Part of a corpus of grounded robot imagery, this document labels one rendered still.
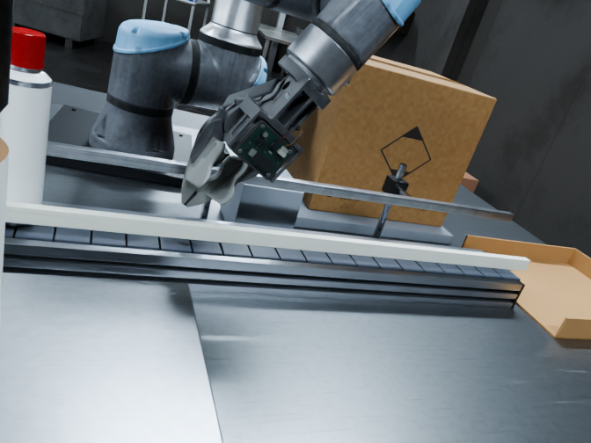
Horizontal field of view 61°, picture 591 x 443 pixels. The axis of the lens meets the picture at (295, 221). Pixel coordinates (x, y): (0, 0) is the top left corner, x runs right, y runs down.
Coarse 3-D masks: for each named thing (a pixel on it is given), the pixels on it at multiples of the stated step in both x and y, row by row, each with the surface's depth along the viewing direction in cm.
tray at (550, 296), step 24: (480, 240) 99; (504, 240) 101; (552, 264) 107; (576, 264) 108; (528, 288) 92; (552, 288) 95; (576, 288) 98; (528, 312) 83; (552, 312) 85; (576, 312) 88; (552, 336) 78; (576, 336) 79
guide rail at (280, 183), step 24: (48, 144) 57; (144, 168) 62; (168, 168) 63; (216, 168) 66; (312, 192) 71; (336, 192) 72; (360, 192) 73; (384, 192) 76; (480, 216) 83; (504, 216) 84
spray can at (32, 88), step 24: (24, 48) 49; (24, 72) 50; (24, 96) 50; (48, 96) 52; (0, 120) 51; (24, 120) 51; (48, 120) 54; (24, 144) 52; (24, 168) 53; (24, 192) 54
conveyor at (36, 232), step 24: (48, 240) 55; (72, 240) 56; (96, 240) 58; (120, 240) 59; (144, 240) 61; (168, 240) 62; (192, 240) 64; (336, 264) 69; (360, 264) 71; (384, 264) 73; (408, 264) 75; (432, 264) 78
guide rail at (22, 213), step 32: (64, 224) 55; (96, 224) 56; (128, 224) 57; (160, 224) 58; (192, 224) 60; (384, 256) 71; (416, 256) 73; (448, 256) 75; (480, 256) 77; (512, 256) 80
